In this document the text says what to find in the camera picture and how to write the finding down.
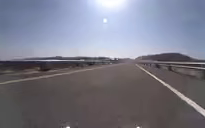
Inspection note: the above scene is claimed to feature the grey asphalt road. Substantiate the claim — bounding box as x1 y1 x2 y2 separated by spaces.
0 62 205 128

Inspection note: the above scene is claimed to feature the dark hill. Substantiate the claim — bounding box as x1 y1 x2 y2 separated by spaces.
134 52 198 62

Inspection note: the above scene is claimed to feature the metal guardrail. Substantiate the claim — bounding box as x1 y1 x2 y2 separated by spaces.
136 59 205 81
0 58 120 72

